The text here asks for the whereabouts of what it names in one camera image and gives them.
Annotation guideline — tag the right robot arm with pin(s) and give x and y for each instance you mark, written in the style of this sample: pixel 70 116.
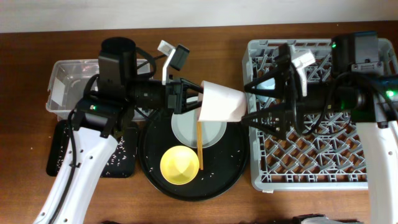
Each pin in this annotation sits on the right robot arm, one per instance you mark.
pixel 322 114

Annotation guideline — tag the grey dishwasher rack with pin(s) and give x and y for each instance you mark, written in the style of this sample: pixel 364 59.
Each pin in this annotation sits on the grey dishwasher rack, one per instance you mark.
pixel 332 161

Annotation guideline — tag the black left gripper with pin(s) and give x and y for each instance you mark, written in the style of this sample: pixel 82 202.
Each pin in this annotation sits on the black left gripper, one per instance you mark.
pixel 176 102

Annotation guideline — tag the pink plastic cup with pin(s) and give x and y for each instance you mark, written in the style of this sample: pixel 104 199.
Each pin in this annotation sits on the pink plastic cup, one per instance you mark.
pixel 220 103

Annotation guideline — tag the black rectangular tray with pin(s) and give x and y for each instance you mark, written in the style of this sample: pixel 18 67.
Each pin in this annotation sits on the black rectangular tray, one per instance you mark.
pixel 124 158

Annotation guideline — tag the clear plastic waste bin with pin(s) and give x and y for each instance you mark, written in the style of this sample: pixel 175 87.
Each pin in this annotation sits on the clear plastic waste bin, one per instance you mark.
pixel 67 83

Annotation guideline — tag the yellow bowl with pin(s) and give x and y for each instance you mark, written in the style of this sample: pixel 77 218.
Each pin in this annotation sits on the yellow bowl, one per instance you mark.
pixel 179 165

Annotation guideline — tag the grey round plate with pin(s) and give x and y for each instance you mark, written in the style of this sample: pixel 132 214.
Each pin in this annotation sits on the grey round plate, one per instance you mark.
pixel 184 127

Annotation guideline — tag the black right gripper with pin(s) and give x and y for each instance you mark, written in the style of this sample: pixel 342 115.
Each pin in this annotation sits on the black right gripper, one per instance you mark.
pixel 295 104

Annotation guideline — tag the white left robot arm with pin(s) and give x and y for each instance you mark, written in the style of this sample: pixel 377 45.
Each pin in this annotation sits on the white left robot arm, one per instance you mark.
pixel 100 118

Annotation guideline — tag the round black serving tray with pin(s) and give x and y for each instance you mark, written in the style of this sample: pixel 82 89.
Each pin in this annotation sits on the round black serving tray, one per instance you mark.
pixel 224 162

